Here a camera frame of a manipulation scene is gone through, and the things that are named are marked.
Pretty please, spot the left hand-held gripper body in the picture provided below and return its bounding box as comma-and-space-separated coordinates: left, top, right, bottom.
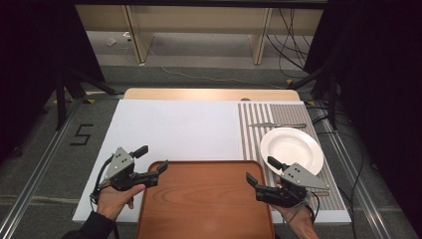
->
104, 145, 160, 192

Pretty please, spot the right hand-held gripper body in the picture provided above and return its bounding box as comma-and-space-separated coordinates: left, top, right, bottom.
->
255, 162, 331, 209

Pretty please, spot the light wooden shelf unit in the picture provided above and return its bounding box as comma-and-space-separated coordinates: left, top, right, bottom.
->
75, 4, 324, 66

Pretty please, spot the person's left hand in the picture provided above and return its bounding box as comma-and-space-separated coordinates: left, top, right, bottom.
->
96, 183, 147, 222

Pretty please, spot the black floor cable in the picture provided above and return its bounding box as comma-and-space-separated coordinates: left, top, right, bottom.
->
310, 105, 366, 239

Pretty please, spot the black metal stand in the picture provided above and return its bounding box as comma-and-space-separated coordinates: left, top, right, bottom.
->
53, 65, 126, 131
288, 62, 340, 131

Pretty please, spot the silver table knife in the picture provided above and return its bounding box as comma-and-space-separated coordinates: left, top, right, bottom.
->
248, 121, 309, 130

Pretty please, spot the hand-held gripper black cable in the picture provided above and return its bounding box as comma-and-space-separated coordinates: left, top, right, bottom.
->
89, 154, 115, 204
282, 191, 321, 224

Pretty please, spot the metal floor rail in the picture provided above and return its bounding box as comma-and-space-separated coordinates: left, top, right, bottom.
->
318, 116, 393, 239
0, 99, 85, 239

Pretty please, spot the dark curtain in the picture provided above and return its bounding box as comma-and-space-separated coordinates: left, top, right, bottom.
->
0, 0, 106, 163
303, 0, 422, 230

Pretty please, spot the right hand-held gripper black cable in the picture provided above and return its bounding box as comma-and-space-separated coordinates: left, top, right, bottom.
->
282, 191, 321, 224

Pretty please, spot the left hand-held gripper black cable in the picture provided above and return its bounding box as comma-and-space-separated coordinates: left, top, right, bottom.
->
89, 154, 115, 204

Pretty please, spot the brown wooden tray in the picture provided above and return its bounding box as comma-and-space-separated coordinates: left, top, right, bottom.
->
135, 159, 276, 239

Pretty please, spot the light wooden table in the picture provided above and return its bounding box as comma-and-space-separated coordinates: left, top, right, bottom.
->
122, 87, 302, 103

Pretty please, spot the white board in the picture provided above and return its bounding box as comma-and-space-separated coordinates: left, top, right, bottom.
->
72, 99, 352, 224

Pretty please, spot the white round plate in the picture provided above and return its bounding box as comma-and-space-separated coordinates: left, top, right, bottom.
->
260, 126, 324, 176

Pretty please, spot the grey striped placemat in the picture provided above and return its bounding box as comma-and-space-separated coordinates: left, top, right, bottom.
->
236, 102, 346, 212

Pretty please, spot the bundle of black floor cables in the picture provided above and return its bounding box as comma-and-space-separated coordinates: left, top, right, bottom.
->
266, 7, 314, 80

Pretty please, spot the person's right hand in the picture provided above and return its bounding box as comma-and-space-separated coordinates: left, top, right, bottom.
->
271, 201, 317, 233

